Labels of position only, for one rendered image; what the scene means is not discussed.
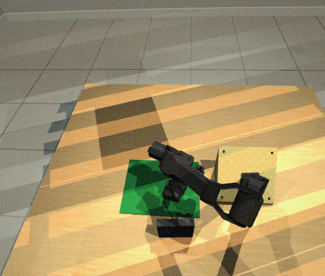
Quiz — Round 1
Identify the green circuit board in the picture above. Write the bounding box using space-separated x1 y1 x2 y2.
119 159 200 218

